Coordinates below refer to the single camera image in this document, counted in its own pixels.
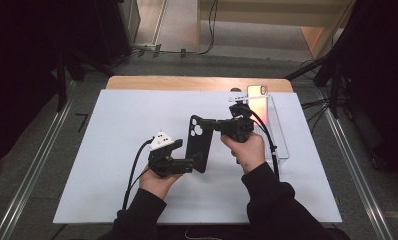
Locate black phone case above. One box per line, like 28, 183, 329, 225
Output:
184, 114, 216, 175

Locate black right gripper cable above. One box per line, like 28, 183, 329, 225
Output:
239, 104, 282, 182

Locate beige wooden cabinet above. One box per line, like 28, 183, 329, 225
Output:
196, 0, 357, 60

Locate wooden table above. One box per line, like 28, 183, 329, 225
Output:
105, 75, 294, 94

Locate person's left hand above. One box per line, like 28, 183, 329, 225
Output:
138, 165, 184, 201

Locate person's right hand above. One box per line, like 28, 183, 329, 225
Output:
219, 132, 267, 175

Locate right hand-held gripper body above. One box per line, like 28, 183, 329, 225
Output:
221, 94, 270, 144

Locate shiny smartphone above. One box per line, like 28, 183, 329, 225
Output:
246, 84, 269, 125

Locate person's black clothing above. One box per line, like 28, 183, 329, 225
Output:
153, 223, 255, 240

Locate black hanging cable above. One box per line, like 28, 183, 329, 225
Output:
198, 0, 220, 56

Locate clear plastic tray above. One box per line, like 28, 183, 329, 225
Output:
249, 94, 291, 168

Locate metal floor rail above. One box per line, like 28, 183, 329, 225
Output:
315, 88, 395, 240
0, 79, 77, 240

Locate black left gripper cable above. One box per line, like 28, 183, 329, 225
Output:
121, 137, 155, 212

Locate black curtain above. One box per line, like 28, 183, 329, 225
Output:
0, 0, 135, 169
331, 0, 398, 179

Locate black floor cables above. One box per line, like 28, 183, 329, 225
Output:
301, 96, 335, 132

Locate black metal stand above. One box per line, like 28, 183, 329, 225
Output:
54, 46, 116, 113
284, 46, 343, 120

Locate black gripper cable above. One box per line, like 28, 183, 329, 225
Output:
121, 137, 155, 212
239, 104, 282, 182

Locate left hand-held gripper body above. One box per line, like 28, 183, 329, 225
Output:
147, 130, 188, 178

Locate white table cover sheet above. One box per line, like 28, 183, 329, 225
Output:
52, 89, 343, 225

